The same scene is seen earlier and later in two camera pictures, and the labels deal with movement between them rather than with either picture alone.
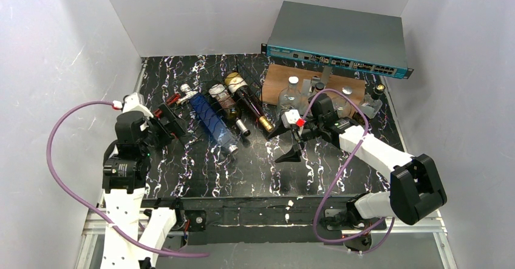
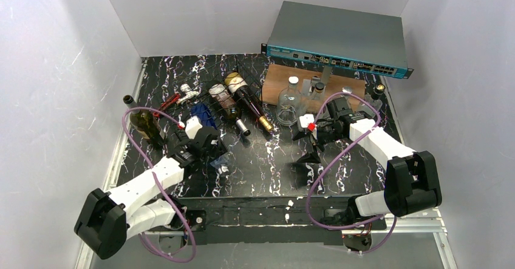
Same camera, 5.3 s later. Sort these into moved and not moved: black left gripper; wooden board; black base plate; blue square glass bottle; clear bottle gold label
Moved: blue square glass bottle; black left gripper
Not moved: wooden board; clear bottle gold label; black base plate
